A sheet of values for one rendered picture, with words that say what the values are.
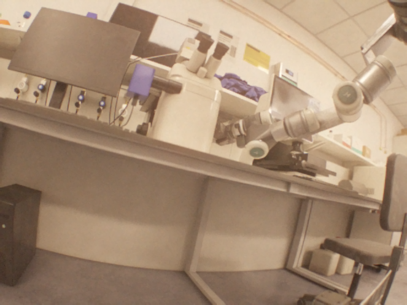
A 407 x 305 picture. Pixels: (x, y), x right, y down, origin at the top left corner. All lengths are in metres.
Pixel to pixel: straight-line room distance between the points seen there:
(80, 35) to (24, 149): 0.79
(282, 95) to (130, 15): 1.10
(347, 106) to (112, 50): 0.92
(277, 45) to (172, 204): 1.87
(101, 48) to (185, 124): 0.56
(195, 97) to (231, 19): 1.61
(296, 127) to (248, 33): 1.65
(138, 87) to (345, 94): 0.59
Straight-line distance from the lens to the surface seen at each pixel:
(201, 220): 1.49
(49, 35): 1.13
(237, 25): 2.27
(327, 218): 2.63
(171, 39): 1.57
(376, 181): 2.71
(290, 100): 1.37
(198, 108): 0.71
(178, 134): 0.68
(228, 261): 1.84
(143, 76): 0.68
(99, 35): 1.09
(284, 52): 2.52
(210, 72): 0.79
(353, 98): 0.69
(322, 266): 2.34
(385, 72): 0.78
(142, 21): 1.61
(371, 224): 2.87
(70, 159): 1.45
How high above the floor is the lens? 0.67
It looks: 7 degrees up
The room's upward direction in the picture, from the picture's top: 12 degrees clockwise
